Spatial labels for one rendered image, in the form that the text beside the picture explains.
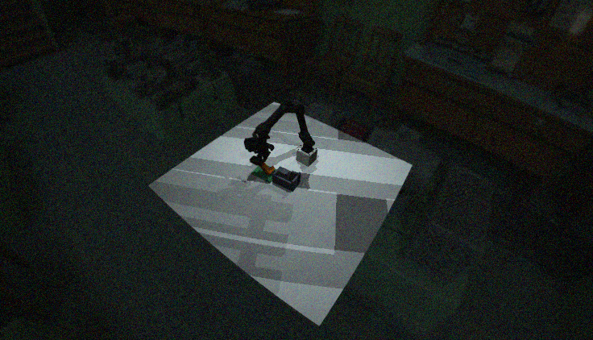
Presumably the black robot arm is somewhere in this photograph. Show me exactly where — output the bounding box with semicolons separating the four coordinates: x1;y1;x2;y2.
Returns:
244;99;315;154

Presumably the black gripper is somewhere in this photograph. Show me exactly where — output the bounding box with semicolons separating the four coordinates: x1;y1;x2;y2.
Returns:
250;143;274;166

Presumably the orange l-shaped block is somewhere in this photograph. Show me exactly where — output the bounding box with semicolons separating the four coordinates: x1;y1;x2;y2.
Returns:
259;162;275;175

